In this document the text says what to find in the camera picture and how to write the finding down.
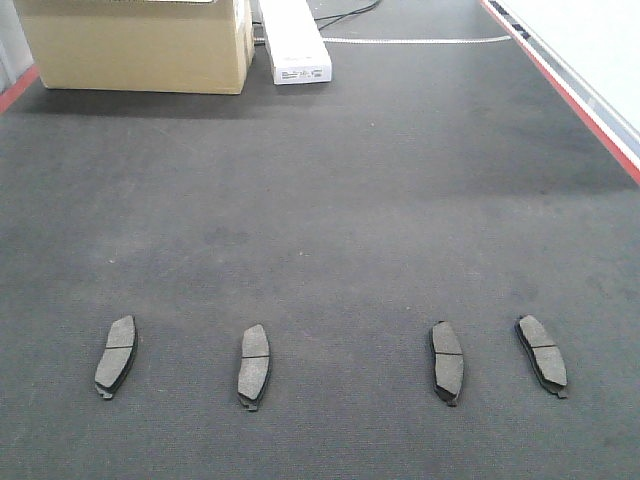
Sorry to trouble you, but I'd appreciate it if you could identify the grey brake pad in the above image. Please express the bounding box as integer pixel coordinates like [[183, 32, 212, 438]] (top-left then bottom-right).
[[94, 315, 138, 400], [515, 315, 568, 399], [431, 321, 464, 407], [237, 324, 271, 412]]

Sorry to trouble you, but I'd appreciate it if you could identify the dark grey conveyor belt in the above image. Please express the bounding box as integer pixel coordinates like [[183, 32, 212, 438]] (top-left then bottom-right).
[[1, 1, 639, 479]]

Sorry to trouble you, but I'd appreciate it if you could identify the long white box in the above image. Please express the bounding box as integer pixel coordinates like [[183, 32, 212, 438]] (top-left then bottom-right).
[[258, 0, 332, 85]]

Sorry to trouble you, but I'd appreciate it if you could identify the brown cardboard box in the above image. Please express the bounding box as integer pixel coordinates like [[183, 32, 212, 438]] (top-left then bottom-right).
[[15, 0, 254, 95]]

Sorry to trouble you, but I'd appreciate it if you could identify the red conveyor side rail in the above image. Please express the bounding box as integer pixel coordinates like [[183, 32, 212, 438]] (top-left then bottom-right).
[[481, 1, 639, 181]]

